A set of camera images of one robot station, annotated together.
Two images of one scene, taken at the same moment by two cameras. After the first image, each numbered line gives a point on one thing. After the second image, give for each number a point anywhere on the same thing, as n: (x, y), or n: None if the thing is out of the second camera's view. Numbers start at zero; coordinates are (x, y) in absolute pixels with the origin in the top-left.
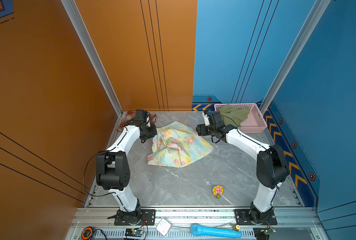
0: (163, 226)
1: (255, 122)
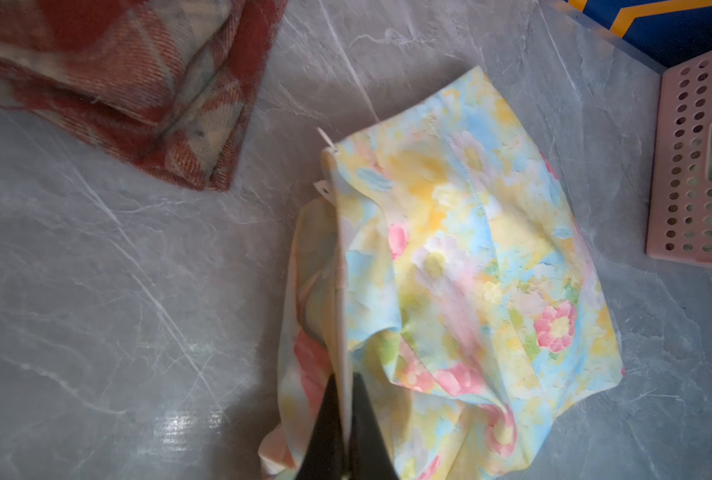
0: None
1: (694, 202)
